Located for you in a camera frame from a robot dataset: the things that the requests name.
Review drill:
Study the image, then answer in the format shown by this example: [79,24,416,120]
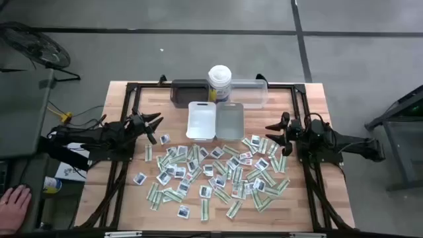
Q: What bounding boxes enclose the white and yellow canister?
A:
[42,176,63,195]

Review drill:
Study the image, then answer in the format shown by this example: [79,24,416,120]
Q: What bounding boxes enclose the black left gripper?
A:
[128,106,165,145]

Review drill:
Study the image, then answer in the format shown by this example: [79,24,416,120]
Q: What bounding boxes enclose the grey desk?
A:
[0,68,56,234]

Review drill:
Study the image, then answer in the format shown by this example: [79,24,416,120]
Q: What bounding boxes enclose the disinfectant wipes canister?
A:
[207,64,233,103]

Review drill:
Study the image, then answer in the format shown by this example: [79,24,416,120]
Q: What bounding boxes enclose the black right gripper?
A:
[264,111,303,157]

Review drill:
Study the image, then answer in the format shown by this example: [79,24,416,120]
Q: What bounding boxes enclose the dark metal cart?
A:
[364,84,423,192]

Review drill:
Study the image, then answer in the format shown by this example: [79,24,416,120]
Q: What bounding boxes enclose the white plastic bin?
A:
[185,100,217,143]

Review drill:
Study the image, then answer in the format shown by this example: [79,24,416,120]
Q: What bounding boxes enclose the black keyboard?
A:
[0,160,9,196]

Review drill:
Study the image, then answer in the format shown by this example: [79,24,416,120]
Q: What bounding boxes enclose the black floor fan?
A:
[0,21,81,83]

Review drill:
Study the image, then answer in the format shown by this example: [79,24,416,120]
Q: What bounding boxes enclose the yellow power cable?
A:
[47,105,73,125]

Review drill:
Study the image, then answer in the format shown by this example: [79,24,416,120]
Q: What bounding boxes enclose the grey plastic bin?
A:
[215,101,245,142]

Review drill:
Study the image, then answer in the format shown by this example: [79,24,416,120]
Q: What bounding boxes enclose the dark grey plastic tray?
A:
[169,79,210,109]

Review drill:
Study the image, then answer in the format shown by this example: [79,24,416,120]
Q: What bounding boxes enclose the clear plastic container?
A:
[230,79,269,110]

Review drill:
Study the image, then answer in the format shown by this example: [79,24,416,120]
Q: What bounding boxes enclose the person's hand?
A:
[0,184,33,236]

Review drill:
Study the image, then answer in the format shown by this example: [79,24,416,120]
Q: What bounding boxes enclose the white metal bracket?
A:
[104,231,143,238]
[289,232,327,238]

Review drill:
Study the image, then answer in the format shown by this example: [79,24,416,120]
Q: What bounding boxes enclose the white cardboard box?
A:
[54,142,90,182]

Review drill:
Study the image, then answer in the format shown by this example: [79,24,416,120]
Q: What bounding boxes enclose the black metal table frame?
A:
[74,81,356,232]

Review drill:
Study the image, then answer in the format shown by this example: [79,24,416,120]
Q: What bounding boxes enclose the black cable bundle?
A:
[305,163,353,231]
[77,161,128,229]

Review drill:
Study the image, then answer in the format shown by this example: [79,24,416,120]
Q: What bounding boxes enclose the black slanted bar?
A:
[36,134,91,172]

